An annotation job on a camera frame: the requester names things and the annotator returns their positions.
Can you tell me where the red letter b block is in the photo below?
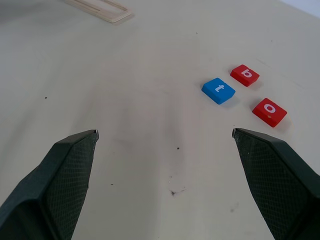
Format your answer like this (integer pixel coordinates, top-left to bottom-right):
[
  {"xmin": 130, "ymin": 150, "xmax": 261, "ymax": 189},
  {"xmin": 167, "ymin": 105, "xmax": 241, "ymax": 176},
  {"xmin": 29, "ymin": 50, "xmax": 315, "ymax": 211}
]
[{"xmin": 229, "ymin": 64, "xmax": 260, "ymax": 88}]

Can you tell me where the blue letter t tile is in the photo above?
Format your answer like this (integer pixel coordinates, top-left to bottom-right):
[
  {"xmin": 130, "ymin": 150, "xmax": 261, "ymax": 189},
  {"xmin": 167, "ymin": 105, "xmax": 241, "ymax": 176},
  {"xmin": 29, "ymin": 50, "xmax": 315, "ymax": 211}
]
[{"xmin": 201, "ymin": 77, "xmax": 236, "ymax": 105}]

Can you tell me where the red letter o block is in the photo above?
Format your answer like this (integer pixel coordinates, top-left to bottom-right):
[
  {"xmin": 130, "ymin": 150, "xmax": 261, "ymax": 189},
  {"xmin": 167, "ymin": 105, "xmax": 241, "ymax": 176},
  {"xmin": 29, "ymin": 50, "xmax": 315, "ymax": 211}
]
[{"xmin": 251, "ymin": 97, "xmax": 288, "ymax": 128}]

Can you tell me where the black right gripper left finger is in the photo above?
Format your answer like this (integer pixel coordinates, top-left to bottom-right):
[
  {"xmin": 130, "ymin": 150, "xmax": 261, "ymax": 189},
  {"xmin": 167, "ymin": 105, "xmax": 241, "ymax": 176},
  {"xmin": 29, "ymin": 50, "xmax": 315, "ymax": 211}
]
[{"xmin": 0, "ymin": 129, "xmax": 100, "ymax": 240}]

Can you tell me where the wooden block holder strip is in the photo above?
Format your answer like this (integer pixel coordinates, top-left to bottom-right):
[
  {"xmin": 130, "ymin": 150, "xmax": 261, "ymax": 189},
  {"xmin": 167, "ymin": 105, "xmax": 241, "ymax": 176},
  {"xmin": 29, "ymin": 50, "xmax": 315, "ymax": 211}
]
[{"xmin": 66, "ymin": 0, "xmax": 133, "ymax": 24}]

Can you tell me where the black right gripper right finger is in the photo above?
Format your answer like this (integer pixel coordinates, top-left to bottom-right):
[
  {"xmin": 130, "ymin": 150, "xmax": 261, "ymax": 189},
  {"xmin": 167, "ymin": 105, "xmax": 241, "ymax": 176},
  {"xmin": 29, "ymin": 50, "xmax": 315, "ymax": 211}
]
[{"xmin": 231, "ymin": 128, "xmax": 320, "ymax": 240}]

